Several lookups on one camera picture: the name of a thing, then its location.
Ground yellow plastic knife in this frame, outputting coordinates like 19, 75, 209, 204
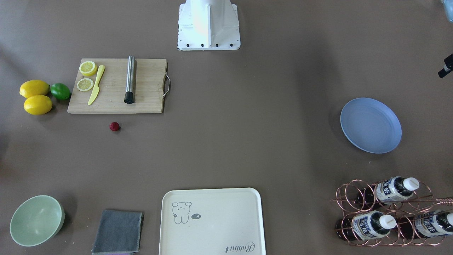
87, 65, 105, 105

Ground lemon half upper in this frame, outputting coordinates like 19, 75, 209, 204
79, 60, 98, 77

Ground cream rabbit tray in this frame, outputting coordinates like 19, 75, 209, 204
159, 187, 266, 255

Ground red strawberry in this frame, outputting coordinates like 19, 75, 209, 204
109, 122, 120, 132

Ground grey folded cloth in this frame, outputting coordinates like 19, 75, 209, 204
92, 209, 143, 255

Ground steel muddler black tip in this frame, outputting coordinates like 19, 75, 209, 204
124, 55, 136, 104

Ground dark bottle upper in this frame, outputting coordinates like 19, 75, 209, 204
354, 176, 420, 210

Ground green bowl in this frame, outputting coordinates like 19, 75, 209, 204
10, 195, 65, 247

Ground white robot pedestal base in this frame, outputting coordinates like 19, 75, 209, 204
177, 0, 241, 51

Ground yellow lemon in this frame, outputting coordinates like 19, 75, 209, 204
24, 95, 52, 115
19, 80, 50, 98

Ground copper wire bottle rack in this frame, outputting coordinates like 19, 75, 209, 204
330, 179, 453, 247

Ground dark bottle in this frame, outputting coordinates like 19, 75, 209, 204
354, 176, 420, 210
335, 210, 397, 242
397, 210, 453, 239

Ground green lime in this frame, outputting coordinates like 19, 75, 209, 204
50, 83, 71, 100

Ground yellow lemon lower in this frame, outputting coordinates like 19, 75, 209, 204
24, 95, 52, 115

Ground wooden cutting board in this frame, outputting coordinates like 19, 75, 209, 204
67, 58, 168, 114

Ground blue plate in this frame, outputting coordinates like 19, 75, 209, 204
340, 97, 402, 154

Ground lemon slice lower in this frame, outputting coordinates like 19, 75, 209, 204
76, 78, 94, 92

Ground yellow lemon upper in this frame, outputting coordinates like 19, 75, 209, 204
19, 80, 50, 98

